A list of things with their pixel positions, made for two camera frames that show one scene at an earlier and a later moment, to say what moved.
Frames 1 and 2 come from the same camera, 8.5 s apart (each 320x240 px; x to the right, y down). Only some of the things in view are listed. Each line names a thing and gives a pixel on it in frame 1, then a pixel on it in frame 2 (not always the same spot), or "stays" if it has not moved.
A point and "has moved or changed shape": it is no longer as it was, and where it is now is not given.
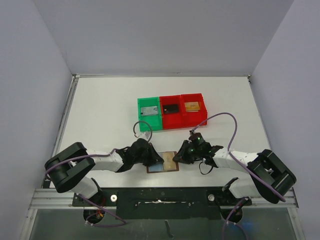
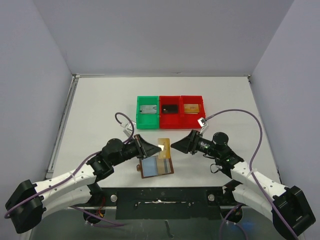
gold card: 169,163 -> 164,144
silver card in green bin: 150,110 stays
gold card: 192,106 has moved or changed shape
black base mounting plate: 165,203 stays
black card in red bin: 170,108 stays
